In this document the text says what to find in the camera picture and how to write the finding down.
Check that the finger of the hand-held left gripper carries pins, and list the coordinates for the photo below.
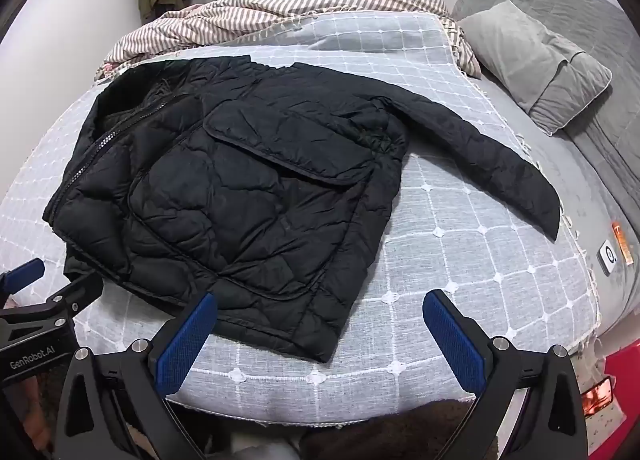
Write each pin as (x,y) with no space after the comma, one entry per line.
(75,292)
(22,272)

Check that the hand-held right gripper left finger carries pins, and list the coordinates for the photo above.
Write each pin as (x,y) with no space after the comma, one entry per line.
(185,340)

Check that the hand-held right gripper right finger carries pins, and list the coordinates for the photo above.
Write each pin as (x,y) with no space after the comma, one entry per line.
(455,340)

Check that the black puffer jacket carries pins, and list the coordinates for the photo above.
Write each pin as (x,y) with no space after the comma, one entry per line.
(250,180)

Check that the red plastic object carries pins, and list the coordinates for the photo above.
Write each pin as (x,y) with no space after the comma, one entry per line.
(620,370)

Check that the white controller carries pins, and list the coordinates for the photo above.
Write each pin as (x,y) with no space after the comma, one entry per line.
(608,257)

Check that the grey bed sheet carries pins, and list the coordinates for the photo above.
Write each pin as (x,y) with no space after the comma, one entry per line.
(575,180)

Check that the grey pillow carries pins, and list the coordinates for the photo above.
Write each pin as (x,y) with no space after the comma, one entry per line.
(525,55)

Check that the brown striped blanket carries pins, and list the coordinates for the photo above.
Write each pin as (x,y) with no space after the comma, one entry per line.
(300,5)

